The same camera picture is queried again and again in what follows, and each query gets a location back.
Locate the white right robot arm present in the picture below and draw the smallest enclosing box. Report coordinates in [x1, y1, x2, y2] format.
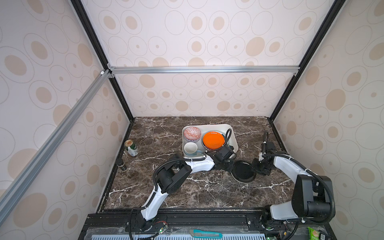
[252, 131, 336, 225]

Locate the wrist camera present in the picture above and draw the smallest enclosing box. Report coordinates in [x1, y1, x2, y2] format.
[259, 141, 276, 156]
[214, 146, 235, 161]

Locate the silver aluminium rail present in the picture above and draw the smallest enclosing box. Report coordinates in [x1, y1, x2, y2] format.
[110, 66, 300, 75]
[1, 69, 112, 224]

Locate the teal utility knife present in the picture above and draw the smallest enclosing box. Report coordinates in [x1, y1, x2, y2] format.
[189, 229, 223, 239]

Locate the silver aluminium rail back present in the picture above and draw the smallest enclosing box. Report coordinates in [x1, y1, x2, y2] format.
[110, 66, 300, 75]

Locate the light blue ceramic mug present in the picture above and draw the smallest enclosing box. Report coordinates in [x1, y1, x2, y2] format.
[183, 142, 203, 157]

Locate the black frame post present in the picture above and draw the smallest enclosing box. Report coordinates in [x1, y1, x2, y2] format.
[70, 0, 135, 122]
[269, 0, 347, 123]

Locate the orange plate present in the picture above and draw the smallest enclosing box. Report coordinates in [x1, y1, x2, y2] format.
[202, 131, 226, 151]

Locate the black frame post left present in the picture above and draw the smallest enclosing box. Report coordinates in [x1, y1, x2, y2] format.
[70, 0, 135, 122]

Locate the black plate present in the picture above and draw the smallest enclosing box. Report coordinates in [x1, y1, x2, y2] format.
[231, 160, 257, 184]

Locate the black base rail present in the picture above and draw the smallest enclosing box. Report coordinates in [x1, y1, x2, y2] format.
[77, 208, 331, 240]

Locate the red patterned bowl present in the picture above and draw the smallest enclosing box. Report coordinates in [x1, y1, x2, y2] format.
[183, 127, 202, 142]

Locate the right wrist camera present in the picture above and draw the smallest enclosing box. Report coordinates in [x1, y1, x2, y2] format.
[259, 141, 276, 156]

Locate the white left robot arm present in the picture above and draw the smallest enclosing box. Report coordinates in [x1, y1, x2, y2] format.
[136, 125, 237, 223]

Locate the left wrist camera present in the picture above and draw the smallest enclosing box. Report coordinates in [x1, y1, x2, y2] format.
[214, 146, 235, 161]

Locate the silver aluminium rail left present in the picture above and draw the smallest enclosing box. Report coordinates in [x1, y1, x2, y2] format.
[1, 69, 112, 224]

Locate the green snack packet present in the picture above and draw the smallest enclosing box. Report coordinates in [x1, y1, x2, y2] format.
[308, 227, 332, 240]

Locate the white plastic bin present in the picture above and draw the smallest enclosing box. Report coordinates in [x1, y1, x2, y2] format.
[182, 124, 239, 159]

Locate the small dark cap bottle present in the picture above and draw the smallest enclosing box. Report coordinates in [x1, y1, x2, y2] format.
[116, 159, 127, 172]

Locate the black frame post right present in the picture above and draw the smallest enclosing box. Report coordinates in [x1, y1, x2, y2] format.
[269, 0, 347, 123]

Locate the green label drink bottle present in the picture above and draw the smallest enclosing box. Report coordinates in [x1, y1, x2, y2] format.
[124, 140, 139, 157]

